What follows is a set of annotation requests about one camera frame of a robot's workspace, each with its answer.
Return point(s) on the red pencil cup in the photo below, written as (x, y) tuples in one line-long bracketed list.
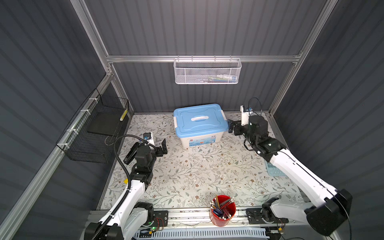
[(223, 209)]

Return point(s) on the blue plastic bin lid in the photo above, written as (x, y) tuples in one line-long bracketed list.
[(200, 120)]

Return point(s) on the teal calculator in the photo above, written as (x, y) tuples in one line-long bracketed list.
[(274, 171)]

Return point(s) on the black stapler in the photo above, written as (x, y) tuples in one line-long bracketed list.
[(131, 155)]

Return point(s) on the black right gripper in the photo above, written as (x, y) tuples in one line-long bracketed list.
[(230, 123)]

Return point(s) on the black wire side basket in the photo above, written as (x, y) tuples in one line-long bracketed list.
[(91, 137)]

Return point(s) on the yellow item in basket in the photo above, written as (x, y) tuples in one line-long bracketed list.
[(123, 115)]

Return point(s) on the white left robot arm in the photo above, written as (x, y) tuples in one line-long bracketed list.
[(130, 217)]

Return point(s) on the white plastic storage bin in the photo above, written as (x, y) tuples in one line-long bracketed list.
[(201, 140)]

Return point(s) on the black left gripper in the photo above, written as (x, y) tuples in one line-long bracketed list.
[(159, 152)]

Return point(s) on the white wire wall basket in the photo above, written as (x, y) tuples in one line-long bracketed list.
[(207, 71)]

